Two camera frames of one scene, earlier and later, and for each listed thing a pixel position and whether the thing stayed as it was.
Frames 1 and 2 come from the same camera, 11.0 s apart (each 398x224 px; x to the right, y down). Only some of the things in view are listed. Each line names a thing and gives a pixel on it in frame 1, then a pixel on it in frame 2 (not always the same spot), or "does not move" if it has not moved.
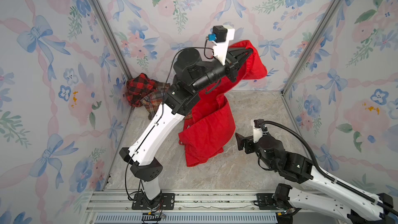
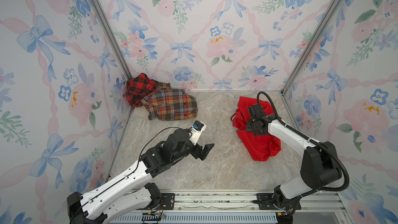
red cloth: [212, 125] -> [261, 148]
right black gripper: [249, 142] -> [248, 128]
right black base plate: [265, 201] does not move
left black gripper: [233, 59] -> [204, 151]
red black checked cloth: [137, 87] does not move
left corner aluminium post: [105, 19] does not move
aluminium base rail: [190, 207] does not move
